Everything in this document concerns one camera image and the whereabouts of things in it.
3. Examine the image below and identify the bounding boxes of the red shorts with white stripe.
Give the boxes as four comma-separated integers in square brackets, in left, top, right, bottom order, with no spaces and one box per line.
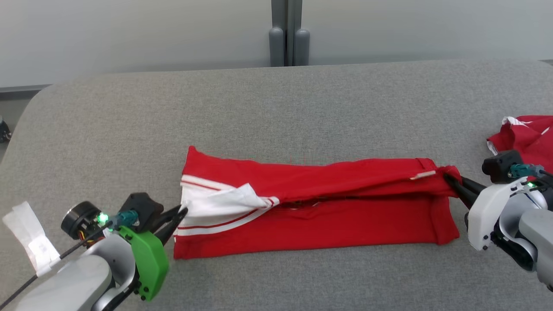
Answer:
[487,114,553,173]

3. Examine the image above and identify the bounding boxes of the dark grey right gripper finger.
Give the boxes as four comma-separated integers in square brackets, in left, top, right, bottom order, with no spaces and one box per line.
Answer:
[444,173,486,196]
[447,184,474,211]

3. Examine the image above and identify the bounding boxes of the thin black cable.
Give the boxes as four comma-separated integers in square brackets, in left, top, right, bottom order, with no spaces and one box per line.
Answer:
[0,220,113,305]

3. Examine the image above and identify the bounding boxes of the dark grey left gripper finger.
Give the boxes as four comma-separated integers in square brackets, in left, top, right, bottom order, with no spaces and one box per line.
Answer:
[156,215,187,247]
[161,206,189,225]

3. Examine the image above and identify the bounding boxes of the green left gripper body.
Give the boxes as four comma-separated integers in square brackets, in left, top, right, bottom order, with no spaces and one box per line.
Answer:
[119,225,169,301]

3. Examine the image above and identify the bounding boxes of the teal cable connector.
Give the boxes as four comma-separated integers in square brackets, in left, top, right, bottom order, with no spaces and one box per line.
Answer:
[116,210,140,227]
[509,163,546,178]

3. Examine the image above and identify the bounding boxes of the red basketball jersey white trim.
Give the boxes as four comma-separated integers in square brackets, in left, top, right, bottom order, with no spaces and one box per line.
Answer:
[173,146,463,260]

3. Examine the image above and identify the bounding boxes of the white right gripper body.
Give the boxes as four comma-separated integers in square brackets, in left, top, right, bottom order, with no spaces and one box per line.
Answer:
[468,176,540,252]

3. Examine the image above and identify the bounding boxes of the black round actuator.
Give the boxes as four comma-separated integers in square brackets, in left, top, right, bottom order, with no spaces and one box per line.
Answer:
[60,201,102,240]

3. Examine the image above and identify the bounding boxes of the grey metal post round feet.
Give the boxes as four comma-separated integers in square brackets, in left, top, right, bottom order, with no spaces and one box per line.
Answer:
[269,0,311,67]

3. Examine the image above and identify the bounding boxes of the white tape tag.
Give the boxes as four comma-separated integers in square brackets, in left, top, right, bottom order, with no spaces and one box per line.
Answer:
[2,201,61,277]

